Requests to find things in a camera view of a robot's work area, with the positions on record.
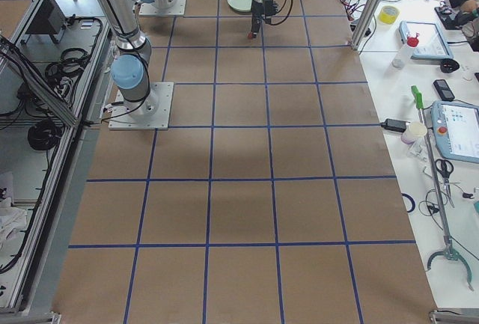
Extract blue tape roll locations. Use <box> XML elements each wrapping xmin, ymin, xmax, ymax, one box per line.
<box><xmin>401</xmin><ymin>193</ymin><xmax>416</xmax><ymax>213</ymax></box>

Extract light green plate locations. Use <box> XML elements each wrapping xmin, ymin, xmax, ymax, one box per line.
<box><xmin>227</xmin><ymin>0</ymin><xmax>252</xmax><ymax>13</ymax></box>

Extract teach pendant far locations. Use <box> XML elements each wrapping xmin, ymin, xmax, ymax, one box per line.
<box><xmin>398</xmin><ymin>20</ymin><xmax>454</xmax><ymax>60</ymax></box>

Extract long reach grabber tool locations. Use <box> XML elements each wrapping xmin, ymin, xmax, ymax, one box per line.
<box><xmin>410</xmin><ymin>85</ymin><xmax>475</xmax><ymax>290</ymax></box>

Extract teach pendant near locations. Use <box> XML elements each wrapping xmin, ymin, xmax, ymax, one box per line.
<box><xmin>430</xmin><ymin>101</ymin><xmax>478</xmax><ymax>163</ymax></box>

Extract coiled black cables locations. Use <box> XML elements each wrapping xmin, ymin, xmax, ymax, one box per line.
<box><xmin>44</xmin><ymin>46</ymin><xmax>93</xmax><ymax>89</ymax></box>

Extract red cap squeeze bottle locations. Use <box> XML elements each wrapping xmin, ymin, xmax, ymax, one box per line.
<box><xmin>391</xmin><ymin>34</ymin><xmax>419</xmax><ymax>70</ymax></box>

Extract black handled scissors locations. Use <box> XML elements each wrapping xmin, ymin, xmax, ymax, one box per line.
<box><xmin>435</xmin><ymin>159</ymin><xmax>454</xmax><ymax>207</ymax></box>

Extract paper cup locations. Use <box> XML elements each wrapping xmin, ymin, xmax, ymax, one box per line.
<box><xmin>400</xmin><ymin>122</ymin><xmax>427</xmax><ymax>144</ymax></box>

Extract aluminium frame post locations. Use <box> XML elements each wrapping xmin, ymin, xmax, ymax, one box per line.
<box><xmin>350</xmin><ymin>0</ymin><xmax>381</xmax><ymax>50</ymax></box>

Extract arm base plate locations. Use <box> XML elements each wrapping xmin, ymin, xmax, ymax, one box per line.
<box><xmin>139</xmin><ymin>0</ymin><xmax>186</xmax><ymax>17</ymax></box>
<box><xmin>109</xmin><ymin>82</ymin><xmax>174</xmax><ymax>130</ymax></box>

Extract black power adapter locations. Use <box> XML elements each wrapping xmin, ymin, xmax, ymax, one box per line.
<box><xmin>380</xmin><ymin>118</ymin><xmax>409</xmax><ymax>133</ymax></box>

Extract teach pendant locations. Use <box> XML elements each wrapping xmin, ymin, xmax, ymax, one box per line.
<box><xmin>430</xmin><ymin>101</ymin><xmax>478</xmax><ymax>163</ymax></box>
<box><xmin>398</xmin><ymin>20</ymin><xmax>454</xmax><ymax>60</ymax></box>

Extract black monitor box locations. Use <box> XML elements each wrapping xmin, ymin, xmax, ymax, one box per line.
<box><xmin>22</xmin><ymin>0</ymin><xmax>67</xmax><ymax>44</ymax></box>

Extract yellow tape roll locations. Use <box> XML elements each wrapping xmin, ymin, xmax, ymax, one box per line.
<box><xmin>378</xmin><ymin>5</ymin><xmax>400</xmax><ymax>25</ymax></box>

